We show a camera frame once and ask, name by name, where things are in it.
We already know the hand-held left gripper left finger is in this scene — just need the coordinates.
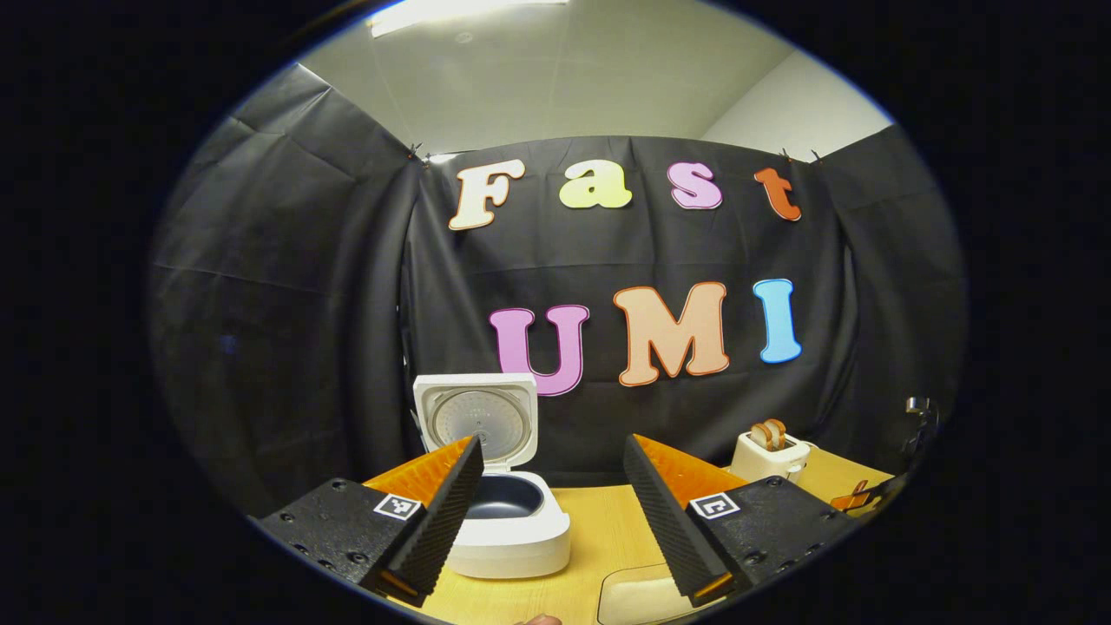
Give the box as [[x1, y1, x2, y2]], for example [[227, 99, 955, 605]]
[[257, 435, 487, 609]]

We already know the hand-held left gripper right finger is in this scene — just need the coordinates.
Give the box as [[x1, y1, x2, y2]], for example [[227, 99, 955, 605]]
[[621, 433, 862, 609]]

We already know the clear plastic rice container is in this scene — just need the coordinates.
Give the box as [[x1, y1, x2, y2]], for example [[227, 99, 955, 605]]
[[597, 562, 695, 625]]

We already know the white rice cooker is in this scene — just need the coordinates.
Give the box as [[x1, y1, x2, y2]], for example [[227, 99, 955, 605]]
[[412, 373, 572, 580]]

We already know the white rice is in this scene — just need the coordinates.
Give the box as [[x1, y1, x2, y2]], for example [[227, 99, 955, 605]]
[[603, 573, 687, 624]]

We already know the white toaster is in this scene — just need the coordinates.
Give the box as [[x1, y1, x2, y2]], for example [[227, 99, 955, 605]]
[[731, 430, 817, 484]]

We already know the black backdrop cloth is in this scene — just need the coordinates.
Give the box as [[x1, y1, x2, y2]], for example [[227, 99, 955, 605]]
[[148, 62, 969, 522]]

